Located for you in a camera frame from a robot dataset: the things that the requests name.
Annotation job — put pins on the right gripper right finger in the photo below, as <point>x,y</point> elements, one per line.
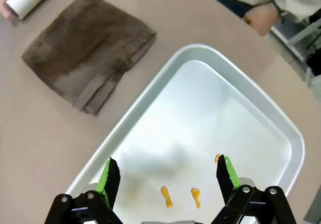
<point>225,176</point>

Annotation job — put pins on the brown towel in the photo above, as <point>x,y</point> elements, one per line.
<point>87,45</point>

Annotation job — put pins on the person's left hand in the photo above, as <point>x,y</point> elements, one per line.
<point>262,18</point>

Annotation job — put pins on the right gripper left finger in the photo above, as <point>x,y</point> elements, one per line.
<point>110,178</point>

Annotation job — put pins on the silver metal tray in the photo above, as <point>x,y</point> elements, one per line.
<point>200,121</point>

